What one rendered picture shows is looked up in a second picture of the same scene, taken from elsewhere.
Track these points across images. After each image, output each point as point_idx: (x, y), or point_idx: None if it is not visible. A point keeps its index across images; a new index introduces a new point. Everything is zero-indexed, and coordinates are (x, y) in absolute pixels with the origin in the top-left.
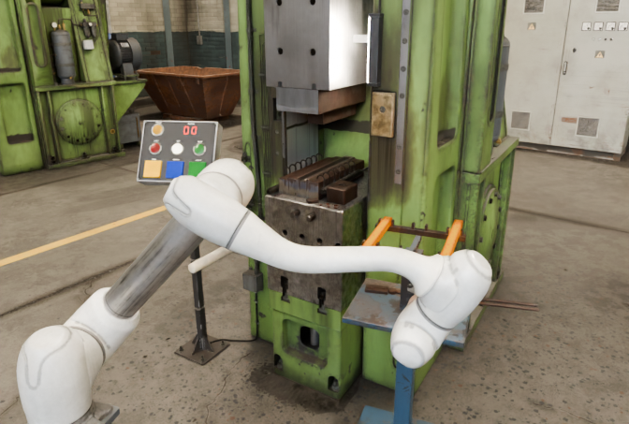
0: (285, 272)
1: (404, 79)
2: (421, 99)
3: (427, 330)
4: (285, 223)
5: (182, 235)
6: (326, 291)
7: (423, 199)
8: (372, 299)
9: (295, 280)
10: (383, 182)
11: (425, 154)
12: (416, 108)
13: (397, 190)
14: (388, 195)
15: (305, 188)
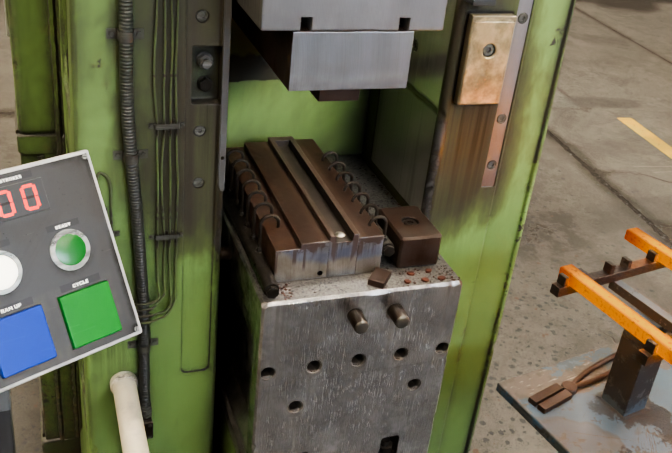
0: (302, 445)
1: None
2: (554, 22)
3: None
4: (319, 346)
5: None
6: (400, 438)
7: (528, 203)
8: (575, 423)
9: (328, 448)
10: (460, 189)
11: (546, 124)
12: (542, 39)
13: (485, 198)
14: (467, 211)
15: (349, 255)
